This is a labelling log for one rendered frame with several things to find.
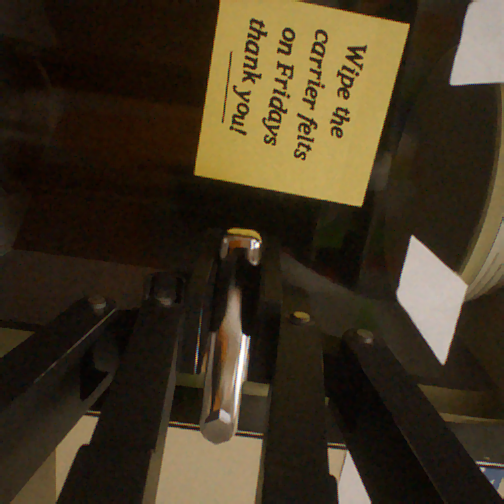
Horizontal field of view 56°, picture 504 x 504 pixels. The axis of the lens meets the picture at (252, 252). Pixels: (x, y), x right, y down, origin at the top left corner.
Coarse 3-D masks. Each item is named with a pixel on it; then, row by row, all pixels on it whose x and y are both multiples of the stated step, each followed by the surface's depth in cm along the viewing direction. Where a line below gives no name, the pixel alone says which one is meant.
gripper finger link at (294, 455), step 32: (288, 320) 14; (288, 352) 12; (320, 352) 13; (288, 384) 11; (320, 384) 11; (288, 416) 10; (320, 416) 10; (288, 448) 9; (320, 448) 9; (288, 480) 8; (320, 480) 8
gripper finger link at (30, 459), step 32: (64, 320) 12; (96, 320) 13; (32, 352) 11; (64, 352) 11; (0, 384) 10; (32, 384) 10; (64, 384) 11; (96, 384) 13; (0, 416) 9; (32, 416) 10; (64, 416) 12; (0, 448) 9; (32, 448) 10; (0, 480) 9
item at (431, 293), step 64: (0, 0) 19; (64, 0) 19; (128, 0) 19; (192, 0) 19; (320, 0) 19; (384, 0) 19; (448, 0) 19; (0, 64) 20; (64, 64) 20; (128, 64) 20; (192, 64) 20; (448, 64) 19; (0, 128) 21; (64, 128) 21; (128, 128) 21; (192, 128) 20; (384, 128) 20; (448, 128) 20; (0, 192) 22; (64, 192) 22; (128, 192) 21; (192, 192) 21; (256, 192) 21; (384, 192) 21; (448, 192) 21; (0, 256) 23; (64, 256) 23; (128, 256) 22; (192, 256) 22; (320, 256) 22; (384, 256) 22; (448, 256) 22; (0, 320) 24; (320, 320) 23; (384, 320) 23; (448, 320) 23; (192, 384) 25; (256, 384) 24; (448, 384) 24
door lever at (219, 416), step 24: (240, 240) 17; (240, 264) 17; (216, 288) 18; (240, 288) 17; (216, 312) 18; (240, 312) 18; (216, 336) 18; (240, 336) 18; (216, 360) 18; (240, 360) 18; (216, 384) 19; (240, 384) 19; (216, 408) 19; (216, 432) 19
